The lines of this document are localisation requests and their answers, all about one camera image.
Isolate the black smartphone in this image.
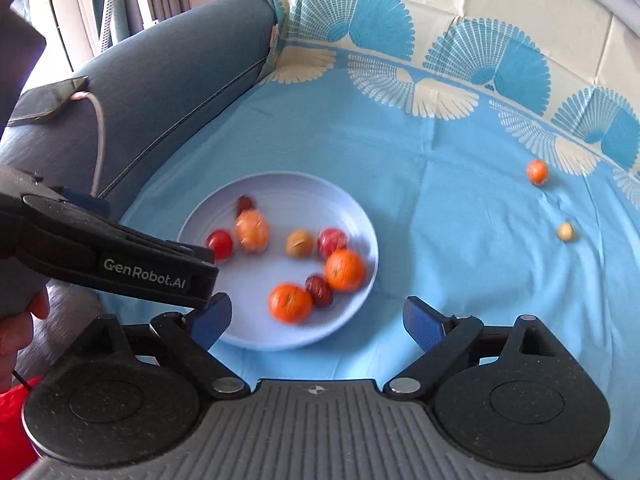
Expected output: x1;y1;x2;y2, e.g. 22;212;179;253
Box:
7;76;90;126

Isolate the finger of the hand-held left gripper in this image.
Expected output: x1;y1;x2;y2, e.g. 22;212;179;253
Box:
61;188;113;218
112;222;217;267

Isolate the dark brown cloth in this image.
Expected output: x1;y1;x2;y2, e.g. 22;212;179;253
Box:
0;0;48;123

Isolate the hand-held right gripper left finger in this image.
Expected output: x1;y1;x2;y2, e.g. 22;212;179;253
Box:
65;292;249;401

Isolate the blue fan-print cloth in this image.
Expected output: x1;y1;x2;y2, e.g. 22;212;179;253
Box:
97;0;640;480

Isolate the small red apple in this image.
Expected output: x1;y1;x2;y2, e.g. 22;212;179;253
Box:
317;228;349;257
206;229;235;261

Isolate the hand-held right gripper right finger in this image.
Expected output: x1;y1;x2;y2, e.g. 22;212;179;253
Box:
382;296;561;401

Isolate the person's left hand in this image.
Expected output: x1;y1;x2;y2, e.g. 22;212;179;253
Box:
0;287;52;392

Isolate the pale pink charging cable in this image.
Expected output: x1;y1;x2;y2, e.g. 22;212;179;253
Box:
70;91;107;196

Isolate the pale round plate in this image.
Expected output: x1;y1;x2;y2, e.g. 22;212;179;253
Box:
177;172;379;351

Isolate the orange tangerine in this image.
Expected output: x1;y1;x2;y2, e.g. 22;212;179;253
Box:
234;210;271;255
526;159;550;185
324;250;367;293
268;283;313;325

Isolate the red cloth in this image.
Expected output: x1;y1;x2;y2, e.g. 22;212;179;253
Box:
0;377;42;480

